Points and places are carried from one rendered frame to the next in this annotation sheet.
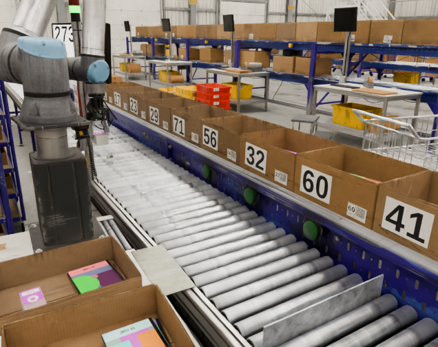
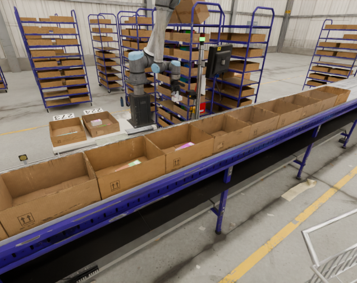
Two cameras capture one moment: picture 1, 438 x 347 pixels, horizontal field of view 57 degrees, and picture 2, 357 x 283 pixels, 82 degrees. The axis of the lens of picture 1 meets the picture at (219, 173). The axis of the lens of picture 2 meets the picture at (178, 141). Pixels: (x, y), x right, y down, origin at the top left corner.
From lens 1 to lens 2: 2.32 m
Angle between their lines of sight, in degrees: 78
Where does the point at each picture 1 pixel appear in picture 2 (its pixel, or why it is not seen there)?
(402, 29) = not seen: outside the picture
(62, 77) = (132, 67)
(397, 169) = (122, 174)
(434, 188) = (94, 189)
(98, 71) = (153, 68)
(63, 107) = (132, 77)
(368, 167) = (145, 170)
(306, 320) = not seen: hidden behind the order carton
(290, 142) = (209, 147)
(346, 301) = not seen: hidden behind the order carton
